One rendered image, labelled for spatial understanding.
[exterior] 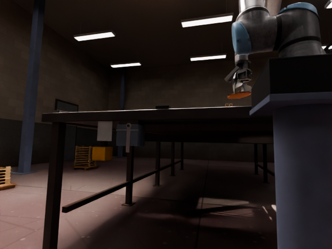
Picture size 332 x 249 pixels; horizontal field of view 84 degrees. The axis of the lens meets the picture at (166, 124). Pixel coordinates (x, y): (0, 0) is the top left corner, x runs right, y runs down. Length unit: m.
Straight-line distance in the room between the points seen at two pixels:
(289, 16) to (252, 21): 0.11
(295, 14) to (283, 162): 0.47
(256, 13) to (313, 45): 0.21
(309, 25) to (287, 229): 0.62
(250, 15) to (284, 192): 0.59
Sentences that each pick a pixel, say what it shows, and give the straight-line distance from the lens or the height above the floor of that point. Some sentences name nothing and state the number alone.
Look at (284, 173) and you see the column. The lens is 0.67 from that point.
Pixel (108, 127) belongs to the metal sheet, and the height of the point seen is 0.82.
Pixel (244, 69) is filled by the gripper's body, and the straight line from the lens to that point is 1.23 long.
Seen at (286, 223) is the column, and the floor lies 0.50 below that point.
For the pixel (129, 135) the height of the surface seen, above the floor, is 0.77.
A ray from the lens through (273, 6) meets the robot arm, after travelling 1.17.
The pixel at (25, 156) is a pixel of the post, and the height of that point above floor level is 0.37.
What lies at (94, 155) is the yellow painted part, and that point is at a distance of 1.17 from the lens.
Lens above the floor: 0.73
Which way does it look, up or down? 6 degrees up
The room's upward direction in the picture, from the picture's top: 1 degrees clockwise
